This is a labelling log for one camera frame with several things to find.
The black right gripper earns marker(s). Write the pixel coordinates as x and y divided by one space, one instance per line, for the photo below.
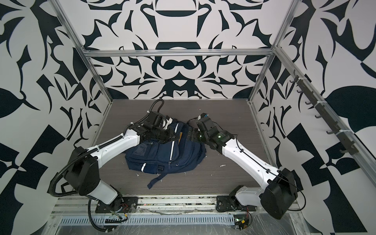
196 131

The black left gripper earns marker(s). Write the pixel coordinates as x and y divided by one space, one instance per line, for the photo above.
171 131

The navy blue backpack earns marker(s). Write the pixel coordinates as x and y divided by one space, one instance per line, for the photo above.
162 159

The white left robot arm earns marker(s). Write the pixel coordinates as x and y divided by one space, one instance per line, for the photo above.
83 169

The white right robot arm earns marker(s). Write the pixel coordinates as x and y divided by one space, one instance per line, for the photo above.
278 190

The small green circuit board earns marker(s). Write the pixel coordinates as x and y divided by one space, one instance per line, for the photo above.
242 221

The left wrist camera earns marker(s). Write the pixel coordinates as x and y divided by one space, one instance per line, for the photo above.
167 123

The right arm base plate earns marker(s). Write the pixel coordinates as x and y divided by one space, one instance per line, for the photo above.
226 203

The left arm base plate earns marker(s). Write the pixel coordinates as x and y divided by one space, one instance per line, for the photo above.
124 205

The white slotted cable duct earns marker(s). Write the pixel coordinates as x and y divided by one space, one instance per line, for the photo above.
182 219

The grey wall hook rack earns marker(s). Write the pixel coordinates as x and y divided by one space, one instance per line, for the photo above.
326 113

